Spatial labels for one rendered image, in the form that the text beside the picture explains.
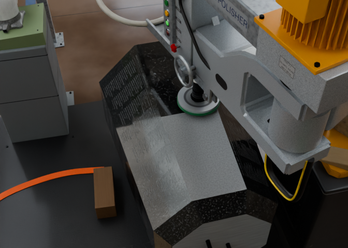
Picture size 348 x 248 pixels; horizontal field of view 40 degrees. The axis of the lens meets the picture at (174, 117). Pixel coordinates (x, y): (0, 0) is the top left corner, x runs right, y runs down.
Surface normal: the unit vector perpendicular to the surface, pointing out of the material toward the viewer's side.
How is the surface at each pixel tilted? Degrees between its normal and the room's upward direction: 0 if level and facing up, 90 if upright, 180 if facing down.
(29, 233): 0
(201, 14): 90
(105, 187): 0
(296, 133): 90
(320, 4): 90
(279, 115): 90
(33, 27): 5
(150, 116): 45
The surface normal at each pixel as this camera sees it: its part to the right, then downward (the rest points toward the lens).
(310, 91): -0.88, 0.36
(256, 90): 0.47, 0.64
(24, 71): 0.18, 0.72
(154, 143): -0.69, -0.33
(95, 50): -0.01, -0.68
